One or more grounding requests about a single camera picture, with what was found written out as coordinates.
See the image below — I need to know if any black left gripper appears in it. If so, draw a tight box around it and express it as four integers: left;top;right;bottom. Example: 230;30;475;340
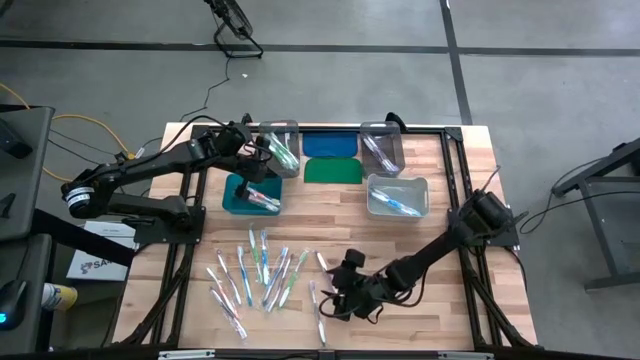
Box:
234;149;281;199

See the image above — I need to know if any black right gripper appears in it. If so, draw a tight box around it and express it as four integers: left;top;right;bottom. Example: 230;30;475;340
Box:
327;269;401;319

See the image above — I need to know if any orange toothbrush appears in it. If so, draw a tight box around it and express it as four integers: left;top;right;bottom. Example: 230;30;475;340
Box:
245;185;282;207
208;286;249;341
247;193;281;213
205;266;242;320

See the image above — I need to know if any green toothbrush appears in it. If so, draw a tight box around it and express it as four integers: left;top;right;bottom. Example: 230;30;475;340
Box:
264;132;294;171
248;227;264;285
277;249;311;309
272;132;300;169

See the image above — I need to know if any teal plastic bin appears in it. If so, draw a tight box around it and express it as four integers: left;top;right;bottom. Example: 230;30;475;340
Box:
222;173;284;217

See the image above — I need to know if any clear grey plastic bin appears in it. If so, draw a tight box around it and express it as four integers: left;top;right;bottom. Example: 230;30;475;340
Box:
359;121;406;179
258;119;302;179

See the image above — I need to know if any green bin lid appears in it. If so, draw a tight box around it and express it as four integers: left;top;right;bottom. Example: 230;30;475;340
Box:
303;156;365;185

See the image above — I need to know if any blue bin lid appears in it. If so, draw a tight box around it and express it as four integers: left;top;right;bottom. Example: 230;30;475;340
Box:
301;131;360;158

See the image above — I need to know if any yellow power plug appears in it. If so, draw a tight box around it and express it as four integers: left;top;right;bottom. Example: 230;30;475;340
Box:
112;151;139;174

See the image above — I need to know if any light grey plastic bin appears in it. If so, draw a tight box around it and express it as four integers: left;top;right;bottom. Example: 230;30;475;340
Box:
366;174;430;220

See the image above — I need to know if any white printed box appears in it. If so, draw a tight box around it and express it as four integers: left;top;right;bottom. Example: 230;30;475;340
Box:
66;222;137;282

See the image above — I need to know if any black floor fan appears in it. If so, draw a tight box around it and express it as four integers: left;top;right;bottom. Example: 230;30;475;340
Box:
203;0;265;60

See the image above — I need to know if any black desk beam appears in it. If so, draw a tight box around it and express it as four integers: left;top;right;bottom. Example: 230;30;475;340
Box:
29;208;137;269

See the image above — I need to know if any white yellow can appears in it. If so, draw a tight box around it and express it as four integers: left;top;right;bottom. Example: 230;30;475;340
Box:
41;282;79;312

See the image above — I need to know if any dark grey desk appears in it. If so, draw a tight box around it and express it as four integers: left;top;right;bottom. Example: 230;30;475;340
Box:
0;233;54;354

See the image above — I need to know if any black desk device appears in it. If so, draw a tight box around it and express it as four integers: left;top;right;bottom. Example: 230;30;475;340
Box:
0;117;34;160

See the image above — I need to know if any black computer mouse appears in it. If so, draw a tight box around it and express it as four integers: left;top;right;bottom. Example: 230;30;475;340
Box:
0;279;27;332

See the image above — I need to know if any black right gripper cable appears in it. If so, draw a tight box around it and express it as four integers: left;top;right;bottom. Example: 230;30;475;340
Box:
318;292;354;322

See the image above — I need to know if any black fan cable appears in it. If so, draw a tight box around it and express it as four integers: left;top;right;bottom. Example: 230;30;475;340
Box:
178;54;232;124

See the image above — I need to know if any black floor cable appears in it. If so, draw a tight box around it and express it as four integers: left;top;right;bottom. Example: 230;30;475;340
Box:
518;189;640;236
48;127;157;197

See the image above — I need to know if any yellow extension cord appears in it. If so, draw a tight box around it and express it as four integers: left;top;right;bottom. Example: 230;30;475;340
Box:
0;82;137;185

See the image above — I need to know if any black desk frame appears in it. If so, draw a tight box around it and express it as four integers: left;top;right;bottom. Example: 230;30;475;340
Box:
551;137;640;292

